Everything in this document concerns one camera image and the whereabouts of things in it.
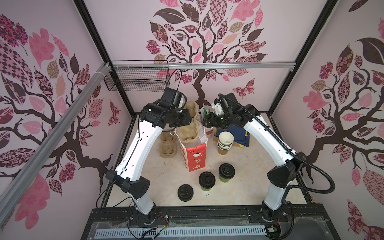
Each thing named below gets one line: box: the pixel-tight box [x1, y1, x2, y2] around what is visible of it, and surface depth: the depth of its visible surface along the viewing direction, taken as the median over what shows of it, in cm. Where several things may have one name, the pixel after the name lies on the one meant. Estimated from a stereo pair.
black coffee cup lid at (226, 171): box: [218, 163, 236, 180], surface depth 79 cm
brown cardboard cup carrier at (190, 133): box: [178, 101, 200, 143], surface depth 71 cm
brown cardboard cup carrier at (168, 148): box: [159, 132, 177, 159], surface depth 97 cm
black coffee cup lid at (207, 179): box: [198, 171, 216, 189], surface depth 76 cm
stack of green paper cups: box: [217, 131, 235, 155], surface depth 89 cm
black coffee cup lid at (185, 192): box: [177, 184, 194, 202], surface depth 81 cm
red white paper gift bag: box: [175, 124, 208, 173], surface depth 77 cm
